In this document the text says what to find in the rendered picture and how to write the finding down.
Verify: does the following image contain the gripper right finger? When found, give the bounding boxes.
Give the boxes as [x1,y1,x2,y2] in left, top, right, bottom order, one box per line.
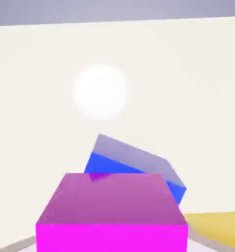
[187,224,235,252]

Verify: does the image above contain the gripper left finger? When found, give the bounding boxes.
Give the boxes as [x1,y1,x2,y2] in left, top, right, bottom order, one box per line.
[0,235,36,252]

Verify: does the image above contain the small magenta cube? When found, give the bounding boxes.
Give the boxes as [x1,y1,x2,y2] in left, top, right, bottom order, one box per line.
[35,172,189,252]

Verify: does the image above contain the small blue cube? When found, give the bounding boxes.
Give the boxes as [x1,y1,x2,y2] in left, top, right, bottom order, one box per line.
[83,133,187,206]

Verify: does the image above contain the large yellow box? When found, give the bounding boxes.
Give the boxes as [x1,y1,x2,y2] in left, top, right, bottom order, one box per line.
[183,212,235,252]

